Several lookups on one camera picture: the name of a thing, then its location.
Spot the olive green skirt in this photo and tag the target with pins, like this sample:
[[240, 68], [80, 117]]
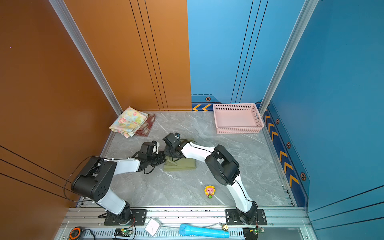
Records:
[[174, 162]]

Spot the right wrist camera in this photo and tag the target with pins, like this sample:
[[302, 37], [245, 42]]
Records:
[[171, 138]]

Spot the small brass cylinder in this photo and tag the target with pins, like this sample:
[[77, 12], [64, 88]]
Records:
[[225, 228]]

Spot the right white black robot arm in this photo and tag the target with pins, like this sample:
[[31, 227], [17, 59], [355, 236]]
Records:
[[224, 168]]

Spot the green circuit board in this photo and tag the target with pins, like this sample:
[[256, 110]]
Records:
[[257, 231], [123, 233]]

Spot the red plaid skirt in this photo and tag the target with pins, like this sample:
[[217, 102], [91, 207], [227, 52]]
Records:
[[145, 129]]

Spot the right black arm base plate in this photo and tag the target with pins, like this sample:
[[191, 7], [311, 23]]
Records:
[[236, 217]]

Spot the yellow sunflower toy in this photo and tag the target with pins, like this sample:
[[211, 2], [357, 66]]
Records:
[[210, 191]]

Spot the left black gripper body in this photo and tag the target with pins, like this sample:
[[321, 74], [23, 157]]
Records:
[[156, 159]]

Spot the floral pastel skirt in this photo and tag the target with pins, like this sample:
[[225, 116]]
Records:
[[129, 122]]

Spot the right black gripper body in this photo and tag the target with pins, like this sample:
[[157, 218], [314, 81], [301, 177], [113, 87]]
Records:
[[169, 152]]

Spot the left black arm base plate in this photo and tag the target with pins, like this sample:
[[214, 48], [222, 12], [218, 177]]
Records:
[[127, 218]]

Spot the right green circuit board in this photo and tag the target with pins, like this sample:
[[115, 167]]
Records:
[[257, 231]]

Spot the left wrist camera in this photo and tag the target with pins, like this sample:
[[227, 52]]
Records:
[[150, 148]]

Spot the white square card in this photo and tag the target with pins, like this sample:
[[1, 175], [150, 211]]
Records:
[[153, 226]]

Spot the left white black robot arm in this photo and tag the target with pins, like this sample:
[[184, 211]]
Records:
[[94, 182]]

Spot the orange black tape measure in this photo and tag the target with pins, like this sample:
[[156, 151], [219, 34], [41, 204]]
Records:
[[76, 233]]

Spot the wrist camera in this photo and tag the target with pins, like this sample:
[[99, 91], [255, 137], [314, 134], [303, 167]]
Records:
[[150, 148], [171, 138]]

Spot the cyan toy microphone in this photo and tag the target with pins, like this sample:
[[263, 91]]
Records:
[[187, 230]]

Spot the pink perforated plastic basket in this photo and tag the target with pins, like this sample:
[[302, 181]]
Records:
[[237, 118]]

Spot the left green circuit board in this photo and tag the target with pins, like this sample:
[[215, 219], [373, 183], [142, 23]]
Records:
[[123, 233]]

